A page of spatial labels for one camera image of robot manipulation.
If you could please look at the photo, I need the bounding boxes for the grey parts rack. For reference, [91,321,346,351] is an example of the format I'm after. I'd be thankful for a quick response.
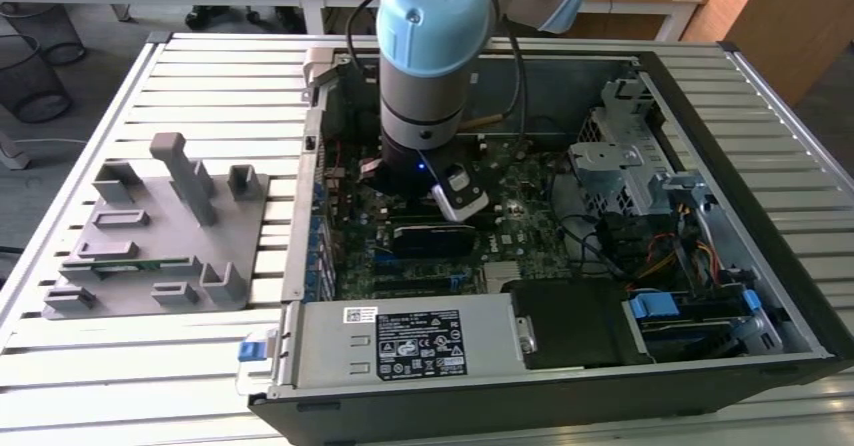
[40,133,272,321]

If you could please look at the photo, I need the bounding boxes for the grey plastic bracket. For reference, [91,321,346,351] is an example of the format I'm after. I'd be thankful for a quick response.
[653,169,710,201]

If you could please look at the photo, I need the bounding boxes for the small graphics card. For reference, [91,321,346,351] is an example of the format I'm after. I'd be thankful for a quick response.
[390,221,479,260]

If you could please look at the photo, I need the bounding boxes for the hard disk in blue carrier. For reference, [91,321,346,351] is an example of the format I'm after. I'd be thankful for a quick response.
[626,290,768,365]

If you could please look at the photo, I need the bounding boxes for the silver finned heatsink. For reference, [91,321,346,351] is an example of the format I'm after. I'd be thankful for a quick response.
[482,260,529,288]

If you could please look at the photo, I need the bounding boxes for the blue case latch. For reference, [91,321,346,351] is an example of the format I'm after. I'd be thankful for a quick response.
[238,338,270,366]

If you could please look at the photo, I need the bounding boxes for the black wire mesh bin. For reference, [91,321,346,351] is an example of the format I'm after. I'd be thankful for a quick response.
[0,33,74,125]
[0,3,88,66]

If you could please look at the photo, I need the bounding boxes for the black-faced white wrist camera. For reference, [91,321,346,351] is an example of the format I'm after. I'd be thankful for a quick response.
[430,162,490,223]

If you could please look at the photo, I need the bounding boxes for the silver metal drive cage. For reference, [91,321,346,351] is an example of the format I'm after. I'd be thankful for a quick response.
[566,78,679,217]

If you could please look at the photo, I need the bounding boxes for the green RAM stick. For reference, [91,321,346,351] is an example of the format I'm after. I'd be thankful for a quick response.
[91,259,166,272]

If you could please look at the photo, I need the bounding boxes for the green motherboard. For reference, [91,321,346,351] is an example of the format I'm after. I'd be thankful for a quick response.
[311,134,606,300]

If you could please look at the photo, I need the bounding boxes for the black expansion slot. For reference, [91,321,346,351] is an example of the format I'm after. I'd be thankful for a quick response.
[373,275,453,291]

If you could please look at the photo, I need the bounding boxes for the wooden cabinet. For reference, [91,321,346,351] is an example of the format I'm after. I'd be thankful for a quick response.
[679,0,854,107]

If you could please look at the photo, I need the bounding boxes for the grey case latch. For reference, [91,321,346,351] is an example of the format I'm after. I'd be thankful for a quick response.
[303,45,343,103]

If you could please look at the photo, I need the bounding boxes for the black camera cable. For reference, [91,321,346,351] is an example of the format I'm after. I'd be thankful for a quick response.
[345,0,382,72]
[466,0,529,128]

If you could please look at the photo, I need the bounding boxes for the coloured power wires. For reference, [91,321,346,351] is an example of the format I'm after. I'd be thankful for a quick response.
[637,200,726,292]

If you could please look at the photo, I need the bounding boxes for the black PC case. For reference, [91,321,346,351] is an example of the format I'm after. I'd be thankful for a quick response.
[247,45,854,446]

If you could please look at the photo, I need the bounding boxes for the black office chair base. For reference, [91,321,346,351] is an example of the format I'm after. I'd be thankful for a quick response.
[184,4,306,32]

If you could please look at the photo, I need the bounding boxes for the silver power supply unit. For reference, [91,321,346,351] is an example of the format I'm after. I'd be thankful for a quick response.
[267,295,537,392]

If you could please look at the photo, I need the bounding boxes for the black plastic air shroud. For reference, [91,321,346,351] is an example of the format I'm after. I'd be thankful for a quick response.
[506,276,661,371]

